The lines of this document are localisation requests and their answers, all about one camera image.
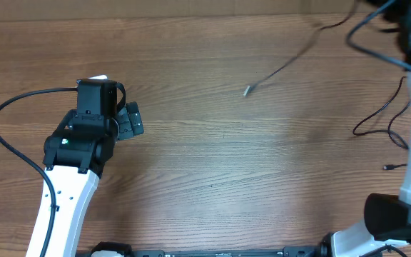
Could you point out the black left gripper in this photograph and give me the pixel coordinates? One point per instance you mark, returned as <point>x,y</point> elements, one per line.
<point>129,121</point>

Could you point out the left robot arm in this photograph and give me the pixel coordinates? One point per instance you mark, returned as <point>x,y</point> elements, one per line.
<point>74,157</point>

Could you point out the cardboard back panel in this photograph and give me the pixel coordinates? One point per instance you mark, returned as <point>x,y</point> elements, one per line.
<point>41,10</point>

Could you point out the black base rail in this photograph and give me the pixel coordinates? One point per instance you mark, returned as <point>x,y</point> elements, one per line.
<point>125,250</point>

